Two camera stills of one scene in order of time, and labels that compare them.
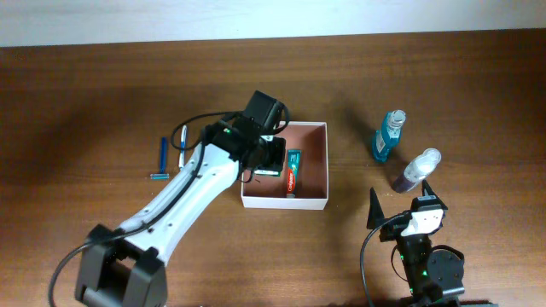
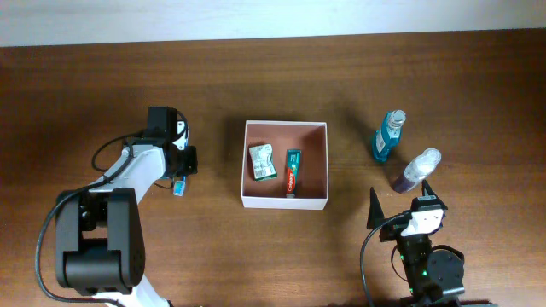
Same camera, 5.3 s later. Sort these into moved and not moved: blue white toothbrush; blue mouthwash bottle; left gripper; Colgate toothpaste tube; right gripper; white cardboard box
Moved: left gripper; blue white toothbrush
Not moved: white cardboard box; Colgate toothpaste tube; blue mouthwash bottle; right gripper
